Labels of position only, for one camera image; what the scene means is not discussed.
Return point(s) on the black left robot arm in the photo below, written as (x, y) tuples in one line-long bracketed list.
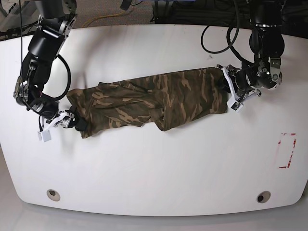
[(267, 44)]

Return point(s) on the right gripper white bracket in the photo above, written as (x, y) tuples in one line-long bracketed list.
[(63, 118)]

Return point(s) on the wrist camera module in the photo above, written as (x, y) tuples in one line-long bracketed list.
[(234, 105), (44, 136)]

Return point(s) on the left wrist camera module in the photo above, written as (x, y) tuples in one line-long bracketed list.
[(234, 105)]

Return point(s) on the table cable grommet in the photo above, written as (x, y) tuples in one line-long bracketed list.
[(263, 197), (53, 195)]

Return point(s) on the camouflage T-shirt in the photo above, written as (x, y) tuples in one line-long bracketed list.
[(169, 100)]

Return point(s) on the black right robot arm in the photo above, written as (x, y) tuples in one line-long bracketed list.
[(56, 19)]

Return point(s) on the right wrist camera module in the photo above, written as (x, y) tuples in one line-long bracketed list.
[(44, 136)]

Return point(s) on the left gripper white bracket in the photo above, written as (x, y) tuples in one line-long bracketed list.
[(238, 94)]

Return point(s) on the left table cable grommet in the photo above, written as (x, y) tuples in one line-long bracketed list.
[(53, 195)]

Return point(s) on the right table cable grommet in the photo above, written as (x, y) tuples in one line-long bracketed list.
[(263, 197)]

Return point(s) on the red tape rectangle marking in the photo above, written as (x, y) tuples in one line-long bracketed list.
[(285, 150)]

